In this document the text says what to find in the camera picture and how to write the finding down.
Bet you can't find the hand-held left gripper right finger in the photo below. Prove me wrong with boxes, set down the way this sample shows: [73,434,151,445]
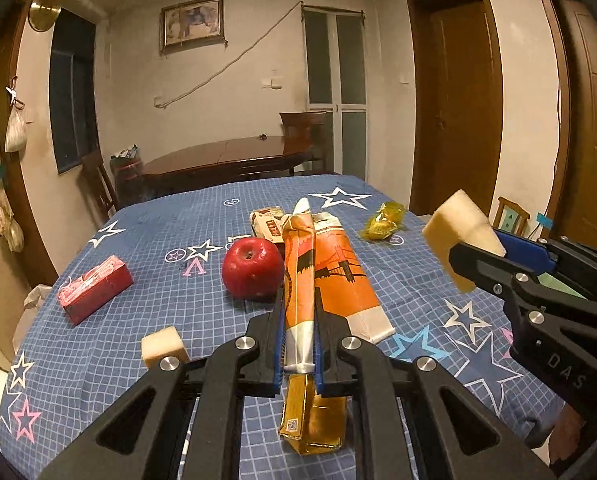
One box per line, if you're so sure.
[314,290,554,480]

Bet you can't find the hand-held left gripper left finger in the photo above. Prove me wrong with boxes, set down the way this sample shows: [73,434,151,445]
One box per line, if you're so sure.
[38,287,286,480]

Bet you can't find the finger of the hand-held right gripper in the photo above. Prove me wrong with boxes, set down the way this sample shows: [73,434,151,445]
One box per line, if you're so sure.
[493,229,597,307]
[448,240,597,335]

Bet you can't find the pale yellow sponge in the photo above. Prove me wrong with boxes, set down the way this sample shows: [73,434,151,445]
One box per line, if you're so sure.
[141,326,191,368]
[421,189,506,293]

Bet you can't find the orange printed paper bag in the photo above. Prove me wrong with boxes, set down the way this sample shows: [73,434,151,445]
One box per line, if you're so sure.
[281,197,395,375]

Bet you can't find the person's right forearm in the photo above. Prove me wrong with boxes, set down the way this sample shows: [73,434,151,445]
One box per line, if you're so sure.
[528,400,594,466]

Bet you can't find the small wooden child chair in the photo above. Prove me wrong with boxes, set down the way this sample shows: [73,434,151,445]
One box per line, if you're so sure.
[493,196,530,233]

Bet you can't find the yellow foil packet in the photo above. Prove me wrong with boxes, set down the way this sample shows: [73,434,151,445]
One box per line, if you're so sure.
[278,372,350,456]

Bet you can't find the red apple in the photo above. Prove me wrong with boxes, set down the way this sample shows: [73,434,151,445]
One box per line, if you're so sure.
[222,238,284,302]

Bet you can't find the yellow plastic wrapper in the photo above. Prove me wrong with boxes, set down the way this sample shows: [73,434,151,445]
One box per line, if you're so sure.
[361,201,407,243]

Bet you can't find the small brown snack packet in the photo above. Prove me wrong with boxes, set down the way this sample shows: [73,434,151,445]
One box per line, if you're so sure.
[250,206,286,246]

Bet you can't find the brown panelled wooden door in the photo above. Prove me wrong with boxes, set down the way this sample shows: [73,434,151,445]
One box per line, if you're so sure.
[527,0,597,256]

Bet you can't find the blue star printed tablecloth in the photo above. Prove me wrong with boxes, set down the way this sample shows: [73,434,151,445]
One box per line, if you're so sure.
[0,175,569,480]

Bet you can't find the red box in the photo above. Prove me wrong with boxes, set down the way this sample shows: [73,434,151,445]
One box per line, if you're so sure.
[57,255,134,326]

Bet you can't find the dark wooden dining table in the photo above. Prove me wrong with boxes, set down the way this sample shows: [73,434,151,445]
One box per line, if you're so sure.
[142,135,314,193]

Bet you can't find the dark wooden chair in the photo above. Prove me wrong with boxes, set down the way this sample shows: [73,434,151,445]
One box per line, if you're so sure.
[81,149,119,221]
[279,111,327,176]

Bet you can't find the dark waste bin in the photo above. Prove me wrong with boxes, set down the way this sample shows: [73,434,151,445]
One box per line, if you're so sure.
[110,145,144,208]

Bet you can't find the frosted glass door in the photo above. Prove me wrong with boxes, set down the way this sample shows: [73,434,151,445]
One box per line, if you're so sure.
[302,5,368,181]

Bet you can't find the hanging pale bags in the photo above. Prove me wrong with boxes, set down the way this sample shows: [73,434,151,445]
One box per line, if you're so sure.
[0,125,23,253]

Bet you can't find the dark window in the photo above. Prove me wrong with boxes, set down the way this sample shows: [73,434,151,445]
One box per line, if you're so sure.
[49,7,99,176]

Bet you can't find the hanging white plastic bag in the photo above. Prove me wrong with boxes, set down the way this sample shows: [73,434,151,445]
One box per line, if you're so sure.
[4,77,28,153]

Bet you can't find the wall cable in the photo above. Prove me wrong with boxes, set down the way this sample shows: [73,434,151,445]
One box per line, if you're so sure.
[154,2,301,109]

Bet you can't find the brown wooden door frame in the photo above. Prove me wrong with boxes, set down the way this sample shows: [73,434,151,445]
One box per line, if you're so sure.
[0,0,59,286]

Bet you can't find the framed wall picture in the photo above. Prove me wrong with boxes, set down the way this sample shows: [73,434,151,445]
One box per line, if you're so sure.
[159,0,225,54]

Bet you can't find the round gold wall clock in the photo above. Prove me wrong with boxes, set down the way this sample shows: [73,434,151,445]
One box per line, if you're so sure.
[28,0,62,31]

